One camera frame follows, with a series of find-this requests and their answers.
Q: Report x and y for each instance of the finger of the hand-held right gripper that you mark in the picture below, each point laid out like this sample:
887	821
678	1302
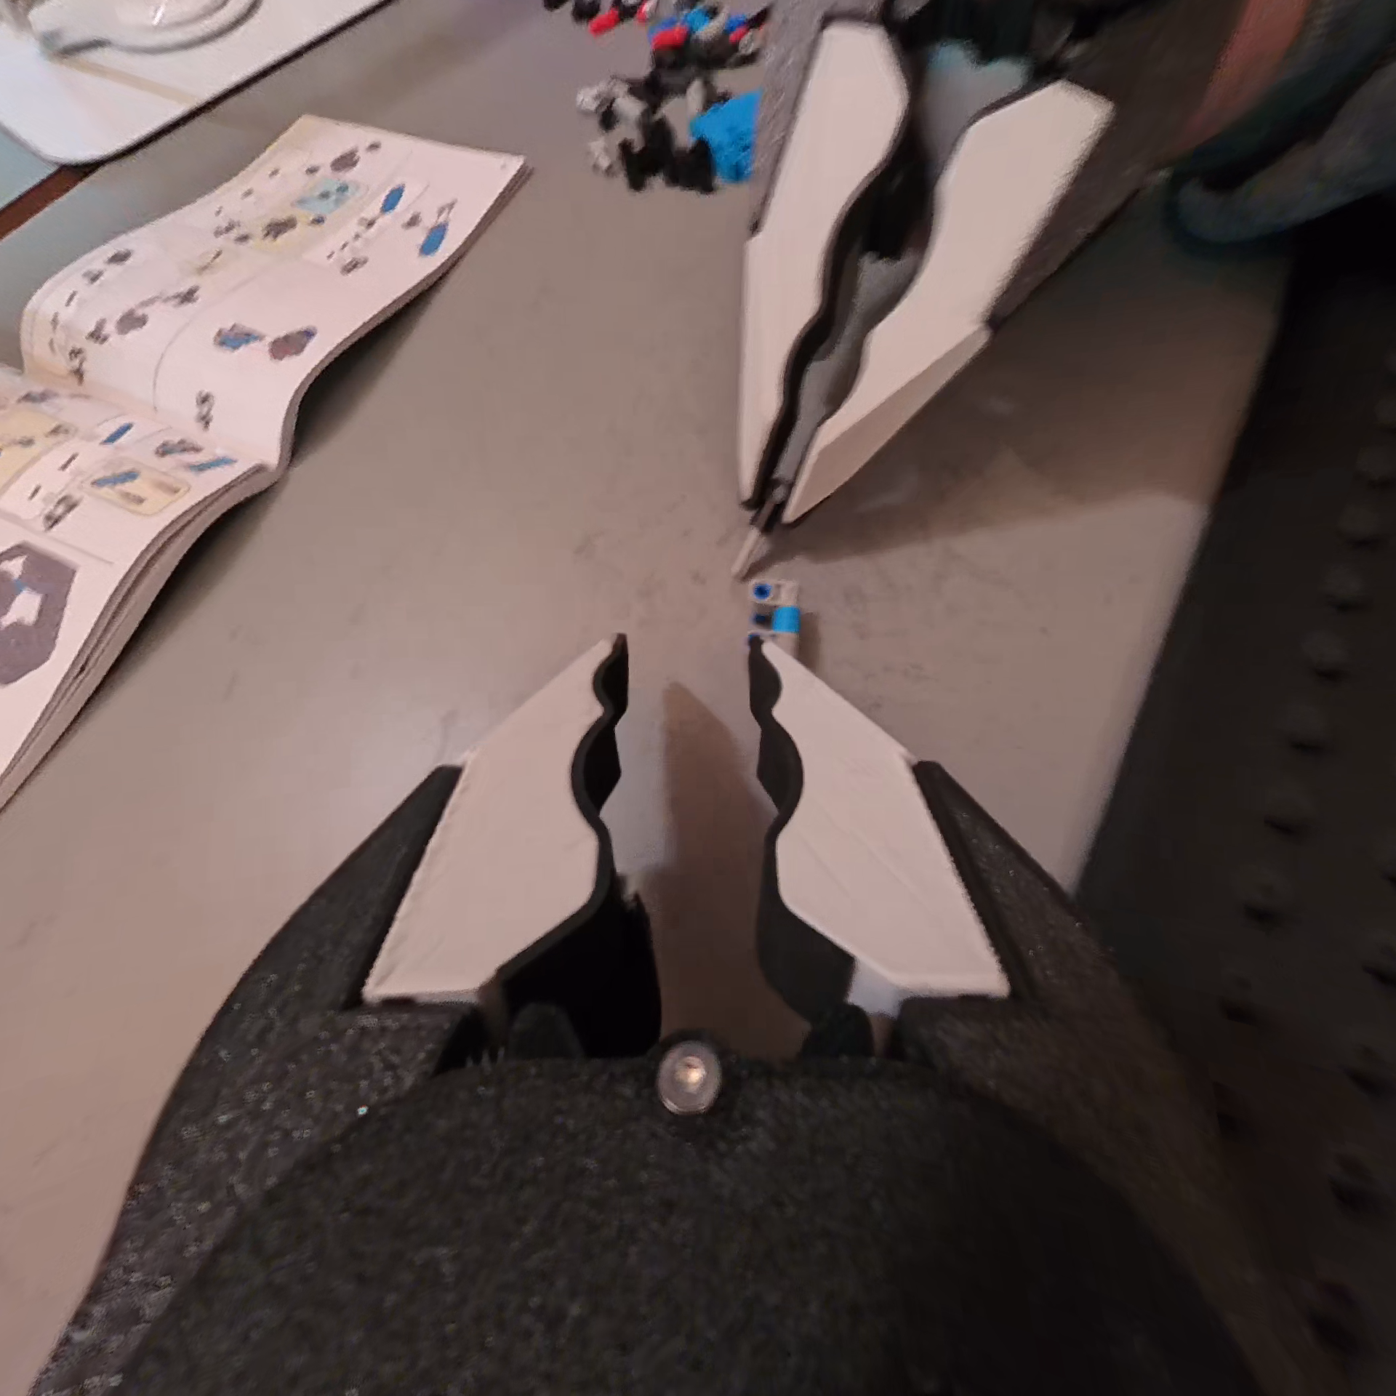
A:
817	196
948	284

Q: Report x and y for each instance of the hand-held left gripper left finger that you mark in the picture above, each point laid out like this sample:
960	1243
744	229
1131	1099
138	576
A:
489	873

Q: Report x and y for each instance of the person's right forearm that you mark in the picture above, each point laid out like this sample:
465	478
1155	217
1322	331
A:
1288	111

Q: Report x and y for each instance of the dark perforated panel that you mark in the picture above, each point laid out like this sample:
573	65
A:
1253	763

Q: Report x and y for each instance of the white laptop stand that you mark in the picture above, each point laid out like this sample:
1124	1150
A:
110	99

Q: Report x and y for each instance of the instruction booklet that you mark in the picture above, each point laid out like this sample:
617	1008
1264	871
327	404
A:
164	382

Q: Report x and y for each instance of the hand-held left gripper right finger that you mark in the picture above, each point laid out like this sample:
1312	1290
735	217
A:
883	873

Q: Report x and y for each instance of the grey desk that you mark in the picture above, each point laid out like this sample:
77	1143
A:
435	490

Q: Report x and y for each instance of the small blue two-hole beam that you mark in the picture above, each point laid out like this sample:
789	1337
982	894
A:
786	621

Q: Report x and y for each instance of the pile of building pieces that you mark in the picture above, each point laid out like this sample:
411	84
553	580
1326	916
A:
654	141

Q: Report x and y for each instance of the blue panel piece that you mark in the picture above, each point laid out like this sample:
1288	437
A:
729	132

